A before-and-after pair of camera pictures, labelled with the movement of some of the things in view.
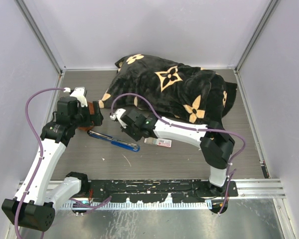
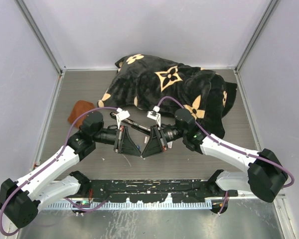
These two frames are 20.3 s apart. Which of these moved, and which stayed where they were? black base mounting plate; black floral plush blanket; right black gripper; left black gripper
Moved: right black gripper; left black gripper
Stayed: black base mounting plate; black floral plush blanket
